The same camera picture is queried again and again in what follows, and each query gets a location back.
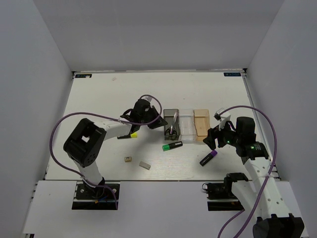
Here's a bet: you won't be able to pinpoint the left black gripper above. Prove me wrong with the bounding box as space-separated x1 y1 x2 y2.
140 105 168 129

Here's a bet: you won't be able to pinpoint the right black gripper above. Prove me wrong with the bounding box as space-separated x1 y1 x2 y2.
203 119 241 150

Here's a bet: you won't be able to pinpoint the purple highlighter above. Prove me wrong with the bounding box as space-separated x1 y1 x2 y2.
200 150 217 167

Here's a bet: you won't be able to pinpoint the black handled scissors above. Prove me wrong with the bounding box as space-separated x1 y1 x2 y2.
165 110 178 137

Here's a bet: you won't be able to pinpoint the yellow highlighter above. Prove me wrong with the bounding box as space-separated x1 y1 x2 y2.
117 132 138 139

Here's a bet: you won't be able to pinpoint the green highlighter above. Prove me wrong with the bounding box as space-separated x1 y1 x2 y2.
162 141 183 151

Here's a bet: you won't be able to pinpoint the grey eraser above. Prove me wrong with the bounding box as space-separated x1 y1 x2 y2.
139 161 151 170

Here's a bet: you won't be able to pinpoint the cream eraser with barcode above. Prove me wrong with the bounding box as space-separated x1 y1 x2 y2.
124 156 132 163

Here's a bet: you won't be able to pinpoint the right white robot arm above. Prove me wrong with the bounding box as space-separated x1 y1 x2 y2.
203 117 305 238

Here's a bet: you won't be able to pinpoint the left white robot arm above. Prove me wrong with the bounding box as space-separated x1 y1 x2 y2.
63 95 167 198

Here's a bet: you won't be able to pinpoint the orange container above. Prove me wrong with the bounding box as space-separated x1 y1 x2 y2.
194 109 211 144

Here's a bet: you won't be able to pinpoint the dark grey container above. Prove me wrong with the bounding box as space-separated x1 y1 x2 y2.
163 109 180 141

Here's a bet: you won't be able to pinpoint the clear container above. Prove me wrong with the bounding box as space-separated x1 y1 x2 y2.
179 109 197 144

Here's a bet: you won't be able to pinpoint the left blue corner label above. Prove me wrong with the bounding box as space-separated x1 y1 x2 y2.
75 74 92 78

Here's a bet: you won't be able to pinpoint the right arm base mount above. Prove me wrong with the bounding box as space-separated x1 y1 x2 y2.
202 182 243 211

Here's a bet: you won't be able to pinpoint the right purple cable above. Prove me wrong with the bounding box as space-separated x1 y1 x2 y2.
217 106 278 238

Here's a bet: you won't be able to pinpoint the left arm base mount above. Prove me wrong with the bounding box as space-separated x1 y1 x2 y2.
71 183 120 211

